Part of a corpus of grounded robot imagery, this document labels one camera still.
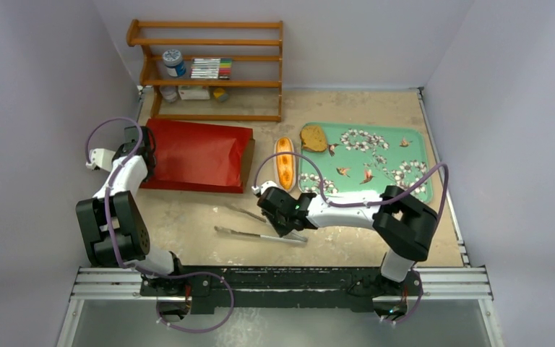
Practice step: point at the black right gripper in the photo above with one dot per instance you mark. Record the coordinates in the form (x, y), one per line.
(281, 220)

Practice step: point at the metal tongs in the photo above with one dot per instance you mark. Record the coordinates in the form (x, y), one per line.
(291, 238)

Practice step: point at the fake baguette bread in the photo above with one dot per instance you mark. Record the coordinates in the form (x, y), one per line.
(285, 165)

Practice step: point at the red paper bag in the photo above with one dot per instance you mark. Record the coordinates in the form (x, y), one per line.
(201, 157)

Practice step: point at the green floral tray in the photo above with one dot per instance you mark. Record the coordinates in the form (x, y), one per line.
(364, 158)

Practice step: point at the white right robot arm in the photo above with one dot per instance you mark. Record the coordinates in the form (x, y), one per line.
(406, 224)

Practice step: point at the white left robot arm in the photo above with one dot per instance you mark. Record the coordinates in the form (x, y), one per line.
(112, 228)

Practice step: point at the clear plastic bottle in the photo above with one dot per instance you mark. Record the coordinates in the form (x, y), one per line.
(169, 93)

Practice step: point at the small white box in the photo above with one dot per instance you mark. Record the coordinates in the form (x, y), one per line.
(194, 92)

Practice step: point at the blue lidded jar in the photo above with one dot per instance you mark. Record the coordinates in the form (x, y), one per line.
(174, 63)

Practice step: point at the coloured marker set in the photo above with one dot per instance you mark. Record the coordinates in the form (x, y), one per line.
(211, 68)

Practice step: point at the yellow grey cube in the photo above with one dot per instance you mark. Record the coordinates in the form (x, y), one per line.
(220, 94)

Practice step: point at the wooden shelf rack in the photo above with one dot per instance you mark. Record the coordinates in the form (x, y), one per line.
(162, 68)

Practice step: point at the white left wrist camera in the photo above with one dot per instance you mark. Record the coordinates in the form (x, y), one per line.
(100, 159)

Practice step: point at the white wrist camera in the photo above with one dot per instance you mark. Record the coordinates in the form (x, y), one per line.
(259, 190)
(100, 159)

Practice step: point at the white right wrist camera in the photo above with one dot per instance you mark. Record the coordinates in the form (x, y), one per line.
(259, 190)

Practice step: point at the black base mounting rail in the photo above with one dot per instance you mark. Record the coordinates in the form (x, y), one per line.
(359, 289)

